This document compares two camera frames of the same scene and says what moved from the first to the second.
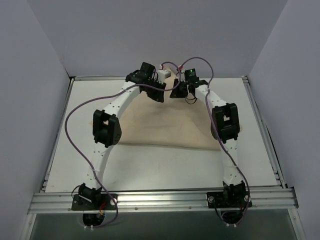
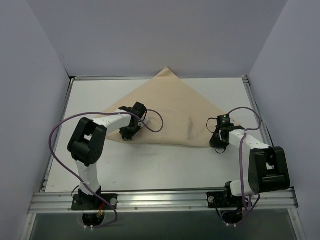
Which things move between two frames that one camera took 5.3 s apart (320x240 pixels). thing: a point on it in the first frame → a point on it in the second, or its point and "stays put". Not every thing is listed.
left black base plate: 106,202 stays put
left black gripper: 155,90 → 129,130
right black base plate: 227,199 stays put
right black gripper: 180,89 → 217,139
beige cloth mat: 178,122 stays put
